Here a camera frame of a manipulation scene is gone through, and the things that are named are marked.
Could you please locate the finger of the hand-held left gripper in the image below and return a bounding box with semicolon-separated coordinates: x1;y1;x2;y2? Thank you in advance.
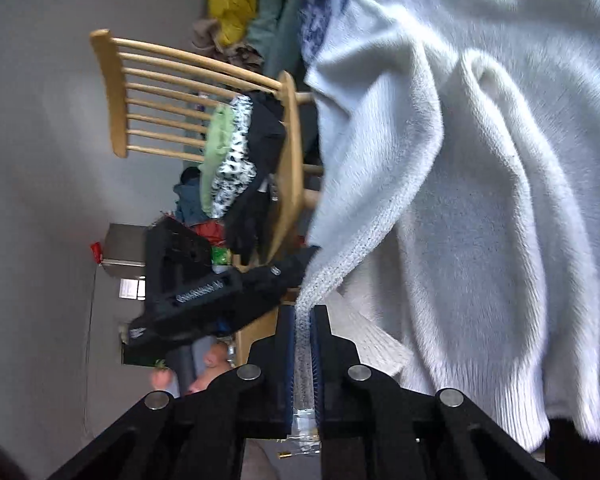
239;245;322;302
144;219;216;287

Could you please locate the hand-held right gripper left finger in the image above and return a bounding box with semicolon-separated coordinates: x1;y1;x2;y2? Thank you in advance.
45;305;297;480

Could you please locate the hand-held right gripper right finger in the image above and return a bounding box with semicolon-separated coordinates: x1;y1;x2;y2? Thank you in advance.
310;305;561;480

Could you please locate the white fluffy sweater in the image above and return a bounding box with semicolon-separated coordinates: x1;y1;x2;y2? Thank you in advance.
295;0;600;453

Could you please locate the pile of mixed clothes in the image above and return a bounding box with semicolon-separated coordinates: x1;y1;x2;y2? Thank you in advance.
172;166;227;248

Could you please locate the person's left hand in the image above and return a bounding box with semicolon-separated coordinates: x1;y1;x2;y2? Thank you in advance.
151;342;232;396

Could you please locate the light wooden spindle chair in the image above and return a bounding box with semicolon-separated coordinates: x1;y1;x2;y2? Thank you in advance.
90;29;327;267

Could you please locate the black and white spotted cloth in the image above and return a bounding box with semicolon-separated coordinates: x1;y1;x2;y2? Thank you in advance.
212;95;259;222

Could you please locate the green folded cloth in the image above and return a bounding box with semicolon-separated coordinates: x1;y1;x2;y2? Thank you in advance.
200;104;237;216

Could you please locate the black folded cloth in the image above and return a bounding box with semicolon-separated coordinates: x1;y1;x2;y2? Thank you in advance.
225;91;289;257

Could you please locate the beige crumpled cloth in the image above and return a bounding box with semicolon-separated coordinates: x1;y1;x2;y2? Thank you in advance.
190;17;264;62

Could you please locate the teal folded bedding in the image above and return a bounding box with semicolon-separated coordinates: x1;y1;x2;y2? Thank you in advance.
247;0;307;77

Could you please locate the blue tie-dye blanket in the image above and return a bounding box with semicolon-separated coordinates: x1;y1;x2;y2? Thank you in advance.
299;0;381;67

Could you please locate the yellow jacket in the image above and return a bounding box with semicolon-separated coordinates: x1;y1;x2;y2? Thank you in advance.
207;0;259;47

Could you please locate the grey wall box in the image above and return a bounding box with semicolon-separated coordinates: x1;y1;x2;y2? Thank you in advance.
102;224;149;279

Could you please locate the thin wall cable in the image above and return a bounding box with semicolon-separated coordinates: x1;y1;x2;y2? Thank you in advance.
81;265;99;426

